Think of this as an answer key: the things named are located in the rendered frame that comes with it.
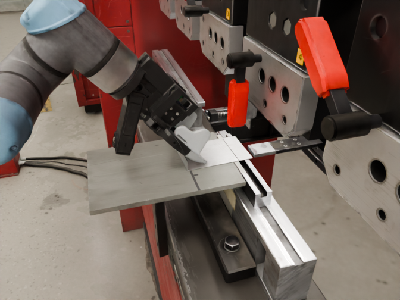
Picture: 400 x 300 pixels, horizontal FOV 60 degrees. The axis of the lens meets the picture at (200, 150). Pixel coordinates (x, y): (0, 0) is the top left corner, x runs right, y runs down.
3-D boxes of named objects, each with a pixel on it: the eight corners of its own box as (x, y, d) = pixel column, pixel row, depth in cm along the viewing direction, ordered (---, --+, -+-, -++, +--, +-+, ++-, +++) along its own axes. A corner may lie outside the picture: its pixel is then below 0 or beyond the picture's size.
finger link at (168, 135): (192, 153, 59) (155, 118, 55) (186, 159, 59) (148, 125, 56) (188, 143, 63) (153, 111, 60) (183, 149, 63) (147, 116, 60)
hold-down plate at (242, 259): (181, 178, 82) (181, 167, 80) (203, 174, 83) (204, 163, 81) (225, 284, 57) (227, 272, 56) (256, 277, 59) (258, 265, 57)
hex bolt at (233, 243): (221, 241, 61) (222, 236, 60) (236, 238, 62) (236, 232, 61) (227, 253, 59) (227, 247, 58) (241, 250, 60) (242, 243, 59)
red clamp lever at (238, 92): (222, 124, 46) (225, 51, 41) (252, 120, 47) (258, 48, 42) (227, 131, 44) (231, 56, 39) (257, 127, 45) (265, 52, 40)
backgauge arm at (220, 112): (197, 138, 123) (196, 102, 115) (352, 114, 138) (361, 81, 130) (203, 150, 116) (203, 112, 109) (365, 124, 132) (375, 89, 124)
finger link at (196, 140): (228, 151, 61) (192, 115, 58) (203, 173, 62) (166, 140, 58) (224, 144, 64) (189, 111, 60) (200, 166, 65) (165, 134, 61)
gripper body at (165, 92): (202, 110, 58) (151, 61, 51) (165, 145, 59) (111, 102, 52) (188, 93, 64) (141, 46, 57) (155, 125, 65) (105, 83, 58)
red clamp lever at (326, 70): (295, 12, 25) (338, 136, 23) (343, 9, 26) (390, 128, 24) (285, 28, 27) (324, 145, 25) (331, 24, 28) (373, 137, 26)
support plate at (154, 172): (87, 155, 69) (86, 150, 69) (213, 136, 75) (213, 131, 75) (90, 216, 55) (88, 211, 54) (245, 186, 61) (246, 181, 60)
